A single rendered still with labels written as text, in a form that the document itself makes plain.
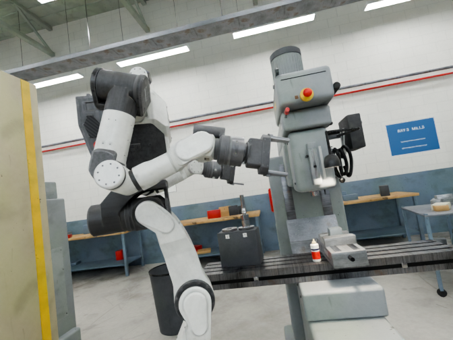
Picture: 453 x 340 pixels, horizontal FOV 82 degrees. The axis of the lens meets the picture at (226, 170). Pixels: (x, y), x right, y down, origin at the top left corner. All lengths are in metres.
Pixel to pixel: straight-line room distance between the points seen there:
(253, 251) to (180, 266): 0.57
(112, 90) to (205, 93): 5.39
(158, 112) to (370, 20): 6.30
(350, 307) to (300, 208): 0.73
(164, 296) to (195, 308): 2.04
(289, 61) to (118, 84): 1.19
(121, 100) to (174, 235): 0.47
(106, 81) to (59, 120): 6.98
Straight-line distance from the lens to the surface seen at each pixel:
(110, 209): 0.99
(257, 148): 0.77
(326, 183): 1.40
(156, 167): 0.74
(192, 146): 0.72
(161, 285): 2.99
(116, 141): 0.78
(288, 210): 1.84
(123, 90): 0.83
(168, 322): 3.13
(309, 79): 1.34
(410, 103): 6.52
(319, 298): 1.32
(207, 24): 3.92
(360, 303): 1.36
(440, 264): 1.59
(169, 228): 0.94
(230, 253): 1.50
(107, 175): 0.74
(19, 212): 2.00
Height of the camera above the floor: 1.37
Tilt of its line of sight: 5 degrees up
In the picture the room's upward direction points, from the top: 8 degrees counter-clockwise
